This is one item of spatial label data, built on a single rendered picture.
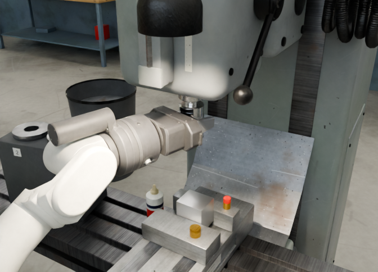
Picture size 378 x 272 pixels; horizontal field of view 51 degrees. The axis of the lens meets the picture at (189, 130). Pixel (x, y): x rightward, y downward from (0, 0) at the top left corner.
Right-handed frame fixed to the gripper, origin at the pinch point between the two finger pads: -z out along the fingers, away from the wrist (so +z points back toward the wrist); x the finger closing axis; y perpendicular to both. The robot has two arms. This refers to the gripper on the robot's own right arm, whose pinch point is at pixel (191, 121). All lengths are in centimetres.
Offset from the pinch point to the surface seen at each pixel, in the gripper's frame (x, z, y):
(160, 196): 11.3, -1.2, 23.2
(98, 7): 411, -227, 43
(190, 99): -1.6, 1.8, -5.2
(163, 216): 2.5, 5.0, 20.5
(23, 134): 40.8, 16.9, 11.7
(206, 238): -8.1, 3.4, 20.5
